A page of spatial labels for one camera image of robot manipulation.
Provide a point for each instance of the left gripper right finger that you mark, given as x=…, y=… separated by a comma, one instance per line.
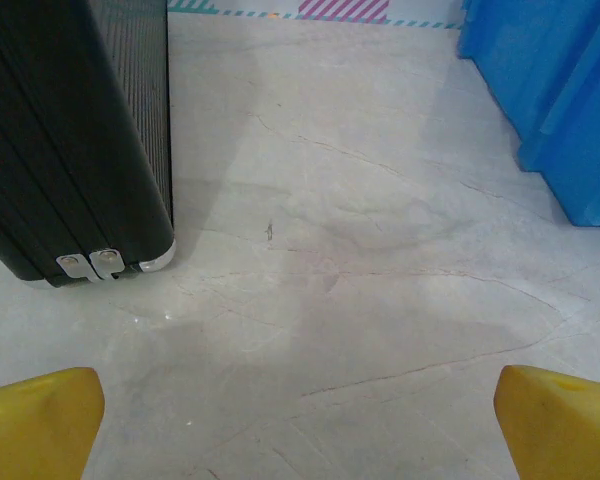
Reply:
x=565, y=430

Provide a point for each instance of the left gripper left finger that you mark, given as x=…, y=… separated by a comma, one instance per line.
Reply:
x=35, y=425

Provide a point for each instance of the blue three-compartment bin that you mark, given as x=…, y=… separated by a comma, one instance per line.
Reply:
x=555, y=75

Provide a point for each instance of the black hard case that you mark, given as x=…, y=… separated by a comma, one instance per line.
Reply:
x=55, y=125

